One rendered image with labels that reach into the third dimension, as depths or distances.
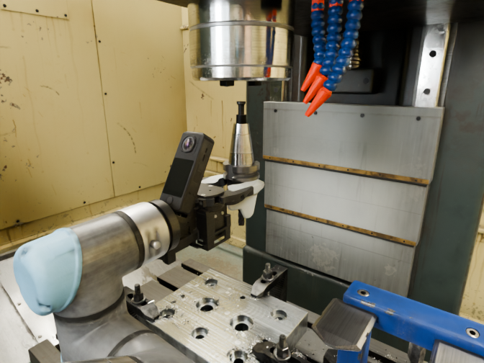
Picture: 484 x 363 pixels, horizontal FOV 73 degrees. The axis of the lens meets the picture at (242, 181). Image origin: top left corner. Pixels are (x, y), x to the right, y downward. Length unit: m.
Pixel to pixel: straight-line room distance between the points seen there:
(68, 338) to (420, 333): 0.37
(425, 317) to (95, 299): 0.35
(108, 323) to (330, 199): 0.72
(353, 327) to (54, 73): 1.32
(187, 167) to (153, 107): 1.26
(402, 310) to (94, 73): 1.39
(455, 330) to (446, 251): 0.58
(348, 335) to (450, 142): 0.63
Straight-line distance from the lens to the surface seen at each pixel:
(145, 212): 0.41
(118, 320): 0.41
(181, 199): 0.44
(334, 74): 0.42
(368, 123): 0.90
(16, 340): 1.30
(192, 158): 0.45
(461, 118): 0.91
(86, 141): 1.52
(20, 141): 1.42
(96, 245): 0.37
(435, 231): 0.97
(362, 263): 1.02
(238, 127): 0.54
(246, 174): 0.54
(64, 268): 0.36
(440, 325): 0.42
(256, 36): 0.47
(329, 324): 0.40
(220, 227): 0.50
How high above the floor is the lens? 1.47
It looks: 17 degrees down
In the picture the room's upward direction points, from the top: straight up
